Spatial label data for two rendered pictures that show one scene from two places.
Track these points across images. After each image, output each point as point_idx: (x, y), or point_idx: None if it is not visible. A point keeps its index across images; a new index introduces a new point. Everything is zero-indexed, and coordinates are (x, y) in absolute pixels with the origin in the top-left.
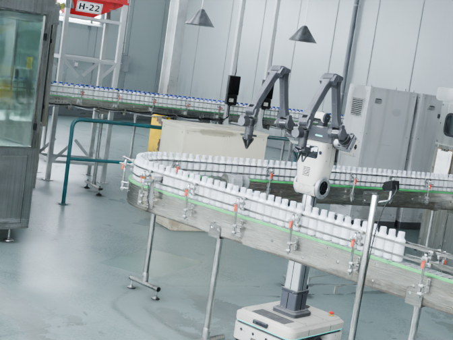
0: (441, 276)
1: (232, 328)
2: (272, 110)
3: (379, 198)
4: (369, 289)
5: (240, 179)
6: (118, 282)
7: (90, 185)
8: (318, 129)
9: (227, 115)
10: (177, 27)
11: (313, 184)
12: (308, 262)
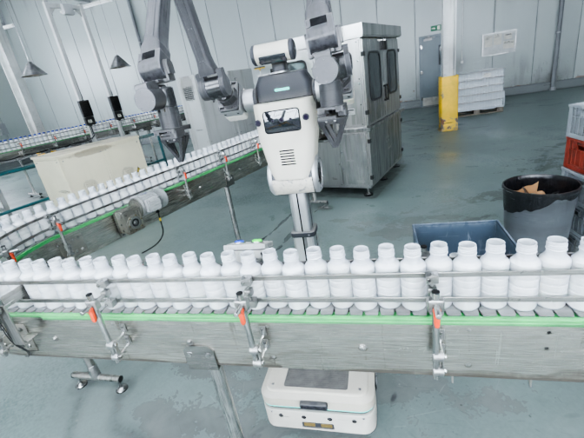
0: None
1: (246, 388)
2: (125, 119)
3: None
4: (290, 228)
5: (155, 196)
6: (61, 383)
7: None
8: (277, 79)
9: (93, 134)
10: (20, 86)
11: (308, 174)
12: (488, 371)
